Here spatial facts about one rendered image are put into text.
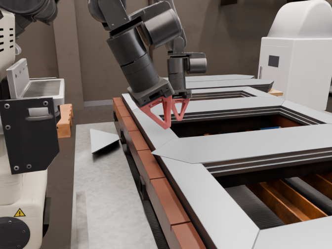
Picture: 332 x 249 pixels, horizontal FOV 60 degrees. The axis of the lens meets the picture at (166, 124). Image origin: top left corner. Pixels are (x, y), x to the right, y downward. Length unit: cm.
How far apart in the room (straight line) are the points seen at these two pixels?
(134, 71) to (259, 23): 514
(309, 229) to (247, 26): 503
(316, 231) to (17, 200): 61
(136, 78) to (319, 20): 390
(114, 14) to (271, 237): 44
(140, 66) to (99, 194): 54
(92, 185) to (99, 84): 374
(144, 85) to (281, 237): 35
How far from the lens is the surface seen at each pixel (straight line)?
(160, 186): 69
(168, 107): 56
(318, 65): 437
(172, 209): 62
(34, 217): 77
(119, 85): 472
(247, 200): 119
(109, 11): 50
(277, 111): 137
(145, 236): 78
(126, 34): 51
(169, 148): 83
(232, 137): 94
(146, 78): 52
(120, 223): 83
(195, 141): 88
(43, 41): 460
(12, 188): 74
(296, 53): 407
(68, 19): 441
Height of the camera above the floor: 118
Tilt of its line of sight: 19 degrees down
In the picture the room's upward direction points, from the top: straight up
